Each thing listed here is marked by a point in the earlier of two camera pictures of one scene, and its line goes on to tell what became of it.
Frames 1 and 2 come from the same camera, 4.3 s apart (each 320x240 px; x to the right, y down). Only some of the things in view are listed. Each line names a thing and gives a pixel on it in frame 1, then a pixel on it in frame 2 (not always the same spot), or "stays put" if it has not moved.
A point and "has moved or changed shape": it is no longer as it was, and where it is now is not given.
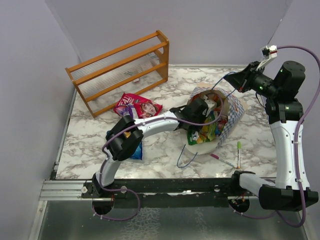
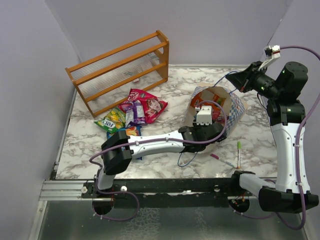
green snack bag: [204, 133] has moved or changed shape
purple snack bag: [124, 110] -> [134, 114]
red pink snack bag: [142, 107] has moved or changed shape
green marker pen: [239, 148] stays put
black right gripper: [241, 80] stays put
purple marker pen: [218, 157] stays put
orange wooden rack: [133, 68] stays put
